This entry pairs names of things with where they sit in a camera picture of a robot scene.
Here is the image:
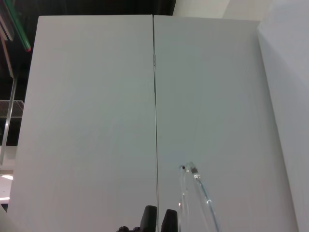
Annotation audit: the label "green ceiling pipe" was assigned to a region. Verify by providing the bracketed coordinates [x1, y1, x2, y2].
[4, 0, 32, 53]

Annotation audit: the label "metal ceiling rail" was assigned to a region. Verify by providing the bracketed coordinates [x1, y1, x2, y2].
[0, 77, 18, 166]

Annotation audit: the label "dark ceiling grille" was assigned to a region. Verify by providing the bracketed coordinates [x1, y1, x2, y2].
[0, 100, 25, 119]

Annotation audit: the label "clear transparent glasses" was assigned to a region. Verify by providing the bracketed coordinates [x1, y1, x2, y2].
[178, 161, 222, 232]

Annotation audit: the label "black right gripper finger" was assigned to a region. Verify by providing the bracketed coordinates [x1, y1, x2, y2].
[117, 205, 158, 232]
[160, 209, 180, 232]

